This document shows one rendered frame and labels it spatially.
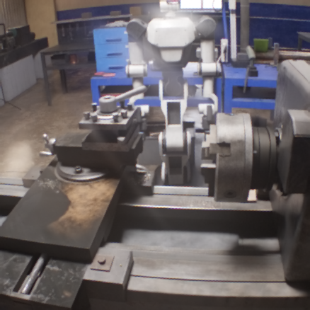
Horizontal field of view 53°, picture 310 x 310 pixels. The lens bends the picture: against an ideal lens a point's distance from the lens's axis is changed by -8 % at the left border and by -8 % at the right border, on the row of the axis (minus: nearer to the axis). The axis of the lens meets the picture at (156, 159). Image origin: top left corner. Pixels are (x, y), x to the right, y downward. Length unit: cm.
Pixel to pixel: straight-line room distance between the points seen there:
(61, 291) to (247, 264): 52
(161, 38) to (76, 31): 347
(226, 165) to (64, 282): 52
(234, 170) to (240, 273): 30
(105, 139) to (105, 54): 184
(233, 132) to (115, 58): 217
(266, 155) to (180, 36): 123
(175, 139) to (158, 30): 68
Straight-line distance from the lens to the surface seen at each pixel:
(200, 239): 121
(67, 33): 544
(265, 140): 90
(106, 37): 291
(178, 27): 197
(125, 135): 111
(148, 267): 97
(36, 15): 886
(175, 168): 233
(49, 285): 93
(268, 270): 98
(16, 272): 99
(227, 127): 86
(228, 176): 84
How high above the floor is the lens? 155
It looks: 29 degrees down
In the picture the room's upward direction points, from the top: 3 degrees counter-clockwise
